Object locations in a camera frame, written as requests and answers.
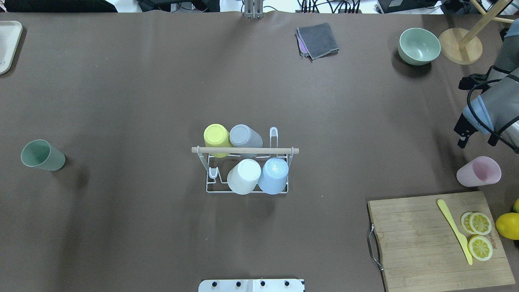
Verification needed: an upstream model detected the blue plastic cup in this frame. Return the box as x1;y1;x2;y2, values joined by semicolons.
258;157;289;195

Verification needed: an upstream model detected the wooden rack handle bar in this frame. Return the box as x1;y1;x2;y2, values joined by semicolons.
191;146;300;155

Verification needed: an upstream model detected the whole yellow lemon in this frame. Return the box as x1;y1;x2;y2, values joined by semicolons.
495;213;519;240

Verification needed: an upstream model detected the beige plastic tray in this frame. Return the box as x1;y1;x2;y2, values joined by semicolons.
0;21;24;74

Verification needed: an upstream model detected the bamboo cutting board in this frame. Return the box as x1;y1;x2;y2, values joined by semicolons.
367;191;516;292

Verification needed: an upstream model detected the green lime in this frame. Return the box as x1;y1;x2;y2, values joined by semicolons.
512;198;519;213

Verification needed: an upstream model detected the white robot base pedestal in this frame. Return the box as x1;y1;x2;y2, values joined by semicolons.
198;279;305;292

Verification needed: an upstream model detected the yellow plastic cup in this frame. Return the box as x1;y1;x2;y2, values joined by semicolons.
203;123;234;148

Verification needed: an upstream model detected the wooden mug tree stand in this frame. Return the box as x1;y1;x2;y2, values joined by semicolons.
439;0;513;65

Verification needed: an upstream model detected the green bowl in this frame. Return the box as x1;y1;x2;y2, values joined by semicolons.
397;28;441;65

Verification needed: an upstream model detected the grey folded cloth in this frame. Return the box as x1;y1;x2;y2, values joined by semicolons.
296;22;339;60

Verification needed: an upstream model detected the green plastic cup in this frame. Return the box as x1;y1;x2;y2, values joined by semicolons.
21;140;66;171

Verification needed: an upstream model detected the grey plastic cup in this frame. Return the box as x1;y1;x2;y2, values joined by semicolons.
229;124;263;148

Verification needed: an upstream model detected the lemon slice upper left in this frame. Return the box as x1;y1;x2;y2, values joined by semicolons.
460;211;476;235

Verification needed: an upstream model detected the lemon slice lower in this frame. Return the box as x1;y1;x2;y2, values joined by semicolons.
468;235;493;261

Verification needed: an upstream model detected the yellow plastic knife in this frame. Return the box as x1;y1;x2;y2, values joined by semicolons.
436;198;473;265

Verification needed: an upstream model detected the white wire cup rack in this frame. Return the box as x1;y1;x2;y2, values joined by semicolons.
196;127;294;194

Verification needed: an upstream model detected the lemon slice upper right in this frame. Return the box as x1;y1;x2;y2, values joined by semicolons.
468;212;492;236

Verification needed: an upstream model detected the lemon slice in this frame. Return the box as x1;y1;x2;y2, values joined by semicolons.
460;211;476;235
468;212;492;236
468;235;493;261

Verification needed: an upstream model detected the white plastic cup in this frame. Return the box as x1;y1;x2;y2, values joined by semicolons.
227;159;262;195

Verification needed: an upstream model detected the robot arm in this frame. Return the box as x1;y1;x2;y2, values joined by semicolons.
454;19;519;154

